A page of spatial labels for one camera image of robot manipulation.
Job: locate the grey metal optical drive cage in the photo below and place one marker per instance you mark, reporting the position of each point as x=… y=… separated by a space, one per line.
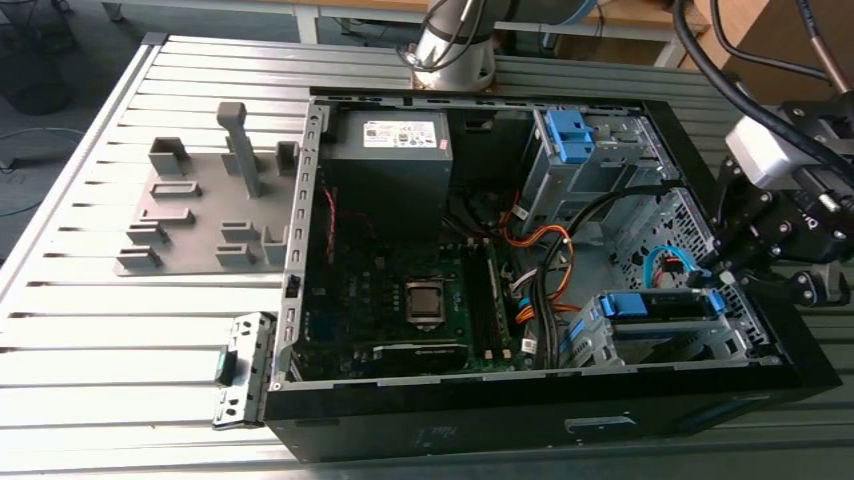
x=601 y=175

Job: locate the CPU socket with silver CPU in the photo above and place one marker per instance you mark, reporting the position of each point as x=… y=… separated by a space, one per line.
x=425 y=302

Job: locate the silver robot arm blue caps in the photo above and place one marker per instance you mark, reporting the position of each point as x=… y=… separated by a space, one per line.
x=454 y=65

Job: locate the grey power supply unit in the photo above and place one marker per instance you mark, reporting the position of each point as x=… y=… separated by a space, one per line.
x=387 y=190

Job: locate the grey plastic parts rack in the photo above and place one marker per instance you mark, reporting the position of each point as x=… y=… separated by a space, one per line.
x=201 y=240

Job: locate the black office chair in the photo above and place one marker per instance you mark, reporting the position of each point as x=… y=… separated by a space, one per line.
x=40 y=75

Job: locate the white framed wooden desk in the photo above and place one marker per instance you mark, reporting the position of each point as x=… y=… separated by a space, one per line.
x=628 y=12

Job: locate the black RAM slot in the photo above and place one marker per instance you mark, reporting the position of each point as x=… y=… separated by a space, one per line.
x=475 y=300

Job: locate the green RAM stick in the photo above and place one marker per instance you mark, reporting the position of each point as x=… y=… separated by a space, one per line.
x=498 y=300

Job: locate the black graphics card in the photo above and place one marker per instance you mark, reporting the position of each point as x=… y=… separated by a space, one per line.
x=427 y=357

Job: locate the hard disk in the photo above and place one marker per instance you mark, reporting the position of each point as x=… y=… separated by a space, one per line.
x=668 y=302

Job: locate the black open PC case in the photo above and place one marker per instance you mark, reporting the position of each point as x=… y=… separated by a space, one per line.
x=467 y=425

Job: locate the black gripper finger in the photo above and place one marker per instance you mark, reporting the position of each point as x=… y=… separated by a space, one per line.
x=734 y=200
x=808 y=289

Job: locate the dark green motherboard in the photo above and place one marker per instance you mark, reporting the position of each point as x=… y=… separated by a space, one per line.
x=361 y=300

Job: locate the hinged metal slot bracket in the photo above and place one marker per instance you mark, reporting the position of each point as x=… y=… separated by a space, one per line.
x=254 y=350

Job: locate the grey metal disk bay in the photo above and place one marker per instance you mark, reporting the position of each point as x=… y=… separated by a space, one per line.
x=668 y=328

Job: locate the blue plastic drive latch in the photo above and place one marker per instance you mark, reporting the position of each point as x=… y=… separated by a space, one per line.
x=567 y=135

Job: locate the brown wooden cabinet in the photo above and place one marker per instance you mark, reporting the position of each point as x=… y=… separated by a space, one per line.
x=774 y=30

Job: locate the white desk frame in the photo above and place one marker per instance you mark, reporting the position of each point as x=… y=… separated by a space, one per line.
x=306 y=27

